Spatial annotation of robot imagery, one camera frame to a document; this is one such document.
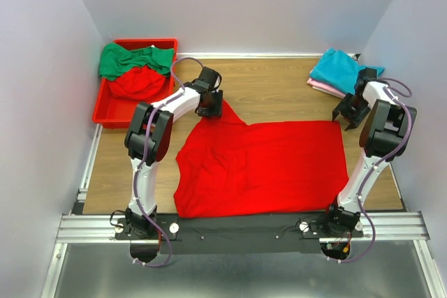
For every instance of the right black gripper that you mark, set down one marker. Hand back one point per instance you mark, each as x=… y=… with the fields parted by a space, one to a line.
x=348 y=115

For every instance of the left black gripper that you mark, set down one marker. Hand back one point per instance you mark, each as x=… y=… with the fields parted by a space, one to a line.
x=208 y=111

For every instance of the red t shirt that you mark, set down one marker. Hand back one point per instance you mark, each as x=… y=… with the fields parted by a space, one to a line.
x=230 y=168
x=138 y=84

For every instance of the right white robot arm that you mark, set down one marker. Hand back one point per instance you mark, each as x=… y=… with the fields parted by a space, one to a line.
x=385 y=135

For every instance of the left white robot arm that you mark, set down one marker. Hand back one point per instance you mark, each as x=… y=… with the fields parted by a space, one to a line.
x=148 y=139

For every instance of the folded teal t shirt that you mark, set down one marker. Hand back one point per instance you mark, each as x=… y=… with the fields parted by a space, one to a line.
x=337 y=69

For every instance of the folded pink t shirt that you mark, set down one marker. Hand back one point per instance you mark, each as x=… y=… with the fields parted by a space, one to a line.
x=325 y=88

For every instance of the red plastic bin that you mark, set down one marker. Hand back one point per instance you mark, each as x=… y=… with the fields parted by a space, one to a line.
x=112 y=112

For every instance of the green t shirt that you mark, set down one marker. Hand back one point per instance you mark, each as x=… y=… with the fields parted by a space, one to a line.
x=115 y=60

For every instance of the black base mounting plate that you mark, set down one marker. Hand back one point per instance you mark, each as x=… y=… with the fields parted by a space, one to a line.
x=303 y=232

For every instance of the aluminium frame rail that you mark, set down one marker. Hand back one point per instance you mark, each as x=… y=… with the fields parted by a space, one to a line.
x=88 y=261

